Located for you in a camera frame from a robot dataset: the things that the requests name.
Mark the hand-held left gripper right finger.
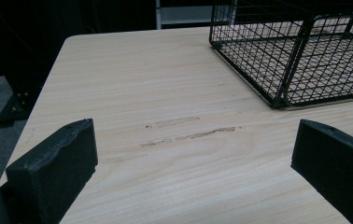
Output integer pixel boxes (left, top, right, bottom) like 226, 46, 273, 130
290, 119, 353, 224

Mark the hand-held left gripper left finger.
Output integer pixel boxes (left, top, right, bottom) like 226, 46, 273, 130
0, 118, 99, 224

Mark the black metal stand foot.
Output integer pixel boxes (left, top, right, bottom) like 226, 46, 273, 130
0, 90, 33, 132

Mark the black wire mesh basket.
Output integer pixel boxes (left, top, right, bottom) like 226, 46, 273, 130
208, 0, 353, 110

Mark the white metal frame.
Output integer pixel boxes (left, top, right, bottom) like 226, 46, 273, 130
155, 0, 238, 31

